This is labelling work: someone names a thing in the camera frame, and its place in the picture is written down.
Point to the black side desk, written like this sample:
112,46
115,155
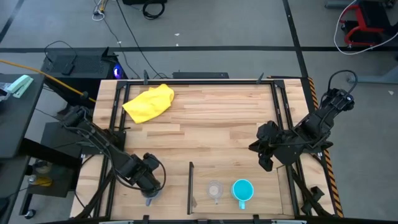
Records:
15,121

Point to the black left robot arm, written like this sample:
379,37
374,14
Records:
102,140

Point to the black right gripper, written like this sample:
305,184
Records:
269,146

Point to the long black bar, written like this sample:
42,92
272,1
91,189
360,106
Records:
200,75

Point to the grey desk leg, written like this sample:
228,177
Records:
379,77

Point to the small black device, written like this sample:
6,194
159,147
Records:
67,69

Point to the red cart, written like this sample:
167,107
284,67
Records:
362,26

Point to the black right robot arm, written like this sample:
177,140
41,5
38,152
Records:
314,127

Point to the teal mug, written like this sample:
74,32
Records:
242,190

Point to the small clear plastic cup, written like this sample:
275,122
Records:
214,189

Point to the yellow black hazard strip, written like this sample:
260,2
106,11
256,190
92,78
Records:
332,177

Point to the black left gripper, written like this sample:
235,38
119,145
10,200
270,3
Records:
141,172

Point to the black computer tower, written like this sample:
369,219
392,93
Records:
90,67

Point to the yellow cloth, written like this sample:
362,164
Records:
149,104

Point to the black aluminium table frame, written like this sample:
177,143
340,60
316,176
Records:
199,82

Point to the mint green stapler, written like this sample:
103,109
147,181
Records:
20,86

